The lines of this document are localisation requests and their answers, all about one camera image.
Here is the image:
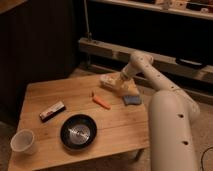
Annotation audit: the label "wooden shelf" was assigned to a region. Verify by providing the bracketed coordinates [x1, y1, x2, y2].
[90, 0, 213, 21]

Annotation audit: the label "clear plastic cup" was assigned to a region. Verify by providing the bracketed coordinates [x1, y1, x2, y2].
[10, 129, 37, 155]

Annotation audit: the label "black ceramic bowl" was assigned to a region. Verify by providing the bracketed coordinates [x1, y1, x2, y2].
[60, 114, 97, 150]

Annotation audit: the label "metal pole stand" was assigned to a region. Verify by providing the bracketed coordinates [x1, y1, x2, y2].
[83, 0, 92, 41]

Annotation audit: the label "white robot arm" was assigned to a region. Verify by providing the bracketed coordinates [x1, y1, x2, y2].
[117, 51, 200, 171]

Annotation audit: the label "long grey case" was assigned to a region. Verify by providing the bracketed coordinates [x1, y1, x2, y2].
[78, 37, 213, 84]

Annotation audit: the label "black handle on case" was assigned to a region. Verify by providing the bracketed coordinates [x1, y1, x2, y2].
[175, 58, 207, 69]

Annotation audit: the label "blue sponge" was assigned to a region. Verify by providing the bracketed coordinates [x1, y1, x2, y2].
[123, 95, 142, 105]

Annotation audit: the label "orange carrot toy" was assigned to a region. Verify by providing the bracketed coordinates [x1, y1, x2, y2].
[92, 92, 111, 110]

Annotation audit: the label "dark cable on floor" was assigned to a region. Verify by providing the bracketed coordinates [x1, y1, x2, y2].
[200, 146, 213, 171]

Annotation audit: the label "wooden folding table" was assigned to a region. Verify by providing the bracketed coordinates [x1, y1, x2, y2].
[8, 75, 149, 171]

